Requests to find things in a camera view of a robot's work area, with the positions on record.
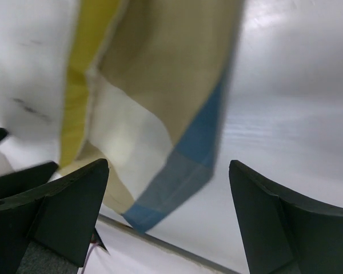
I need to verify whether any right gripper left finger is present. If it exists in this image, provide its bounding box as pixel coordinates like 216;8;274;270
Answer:
0;159;109;273

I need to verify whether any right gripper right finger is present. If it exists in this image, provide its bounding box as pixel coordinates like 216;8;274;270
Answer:
229;160;343;273

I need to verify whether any blue beige checked pillowcase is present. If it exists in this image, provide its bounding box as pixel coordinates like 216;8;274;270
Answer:
79;0;246;235

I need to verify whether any white pillow yellow edge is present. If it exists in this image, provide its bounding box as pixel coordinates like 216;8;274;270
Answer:
0;1;127;174

